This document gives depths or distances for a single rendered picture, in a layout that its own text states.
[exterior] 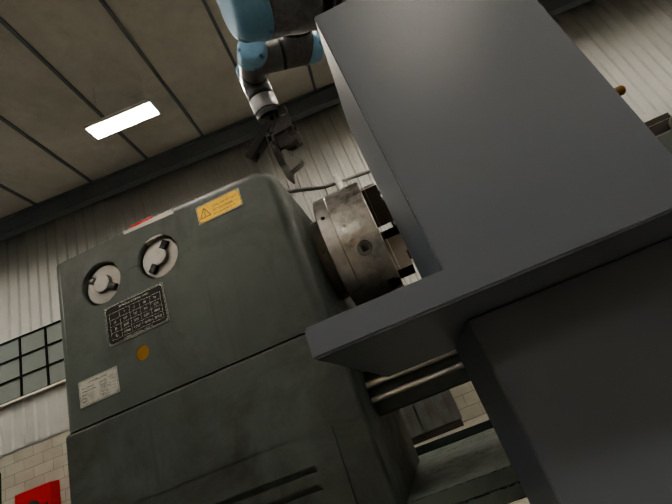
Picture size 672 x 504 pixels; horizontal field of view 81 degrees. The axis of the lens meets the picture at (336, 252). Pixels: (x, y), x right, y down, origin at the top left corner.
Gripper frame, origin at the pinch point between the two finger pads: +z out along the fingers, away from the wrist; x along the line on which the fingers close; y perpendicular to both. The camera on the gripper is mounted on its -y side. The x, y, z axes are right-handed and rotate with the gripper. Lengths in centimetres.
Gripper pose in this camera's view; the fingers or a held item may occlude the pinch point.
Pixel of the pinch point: (290, 180)
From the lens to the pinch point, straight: 111.9
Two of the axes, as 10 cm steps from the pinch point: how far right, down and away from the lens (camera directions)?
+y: 9.1, -4.1, -1.1
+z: 4.1, 9.1, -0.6
